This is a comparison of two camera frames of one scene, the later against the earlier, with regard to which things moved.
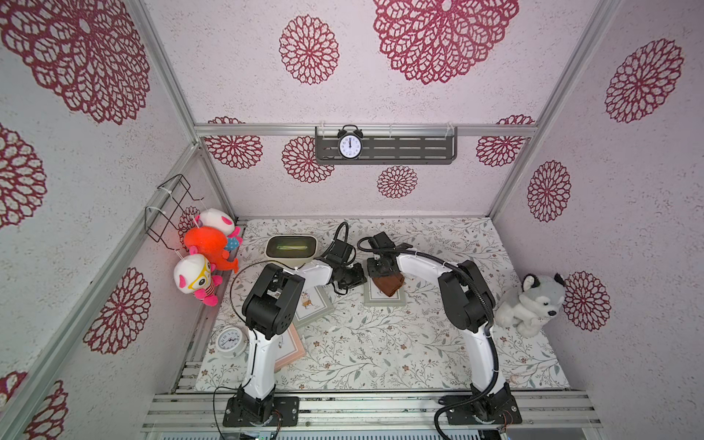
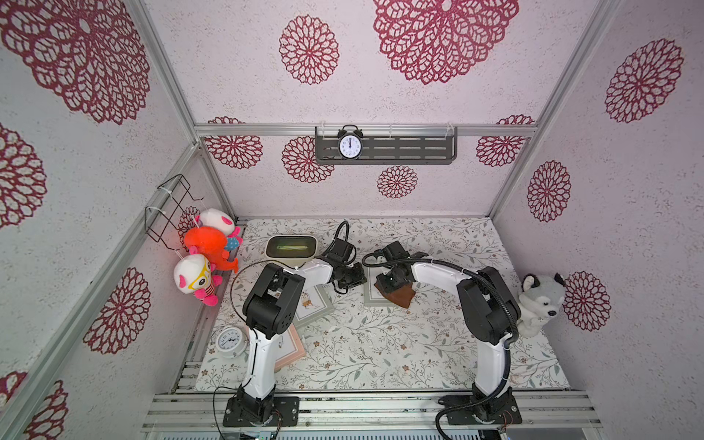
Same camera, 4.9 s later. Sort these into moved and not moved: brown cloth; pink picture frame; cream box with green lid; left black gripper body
Moved: brown cloth
Not moved: pink picture frame; cream box with green lid; left black gripper body
